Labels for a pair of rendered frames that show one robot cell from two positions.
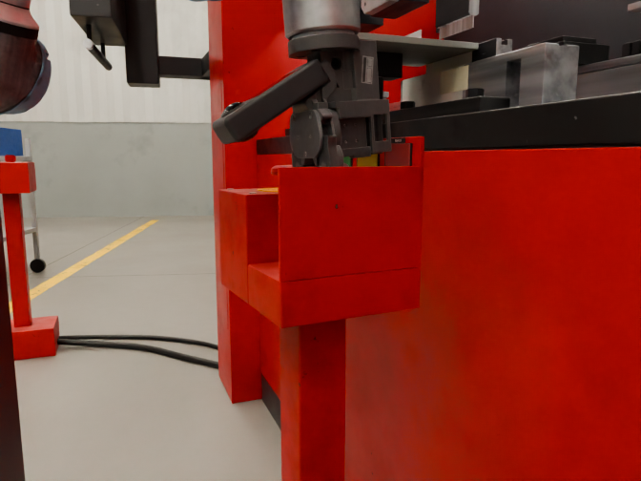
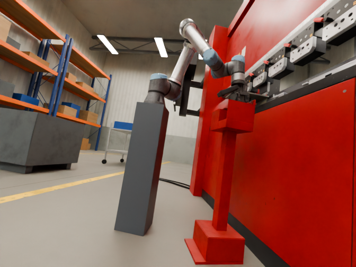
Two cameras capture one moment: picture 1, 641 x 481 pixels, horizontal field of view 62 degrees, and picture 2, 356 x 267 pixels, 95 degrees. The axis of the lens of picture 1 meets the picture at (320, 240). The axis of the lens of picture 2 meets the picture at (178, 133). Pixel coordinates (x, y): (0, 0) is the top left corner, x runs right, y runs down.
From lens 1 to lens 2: 50 cm
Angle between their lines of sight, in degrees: 21
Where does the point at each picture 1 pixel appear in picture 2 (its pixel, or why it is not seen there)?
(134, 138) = (168, 139)
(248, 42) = (211, 104)
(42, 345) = not seen: hidden behind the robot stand
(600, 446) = (292, 158)
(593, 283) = (290, 125)
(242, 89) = (207, 114)
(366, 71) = (245, 88)
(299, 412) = (224, 152)
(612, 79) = not seen: hidden behind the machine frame
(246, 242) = (218, 117)
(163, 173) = (174, 149)
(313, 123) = (234, 94)
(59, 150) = not seen: hidden behind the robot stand
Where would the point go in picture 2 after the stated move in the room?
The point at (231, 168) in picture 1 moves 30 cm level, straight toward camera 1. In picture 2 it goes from (202, 132) to (204, 129)
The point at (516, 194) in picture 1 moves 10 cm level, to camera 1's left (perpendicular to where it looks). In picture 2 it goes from (275, 114) to (255, 113)
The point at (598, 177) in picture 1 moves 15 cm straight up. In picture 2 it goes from (291, 105) to (293, 77)
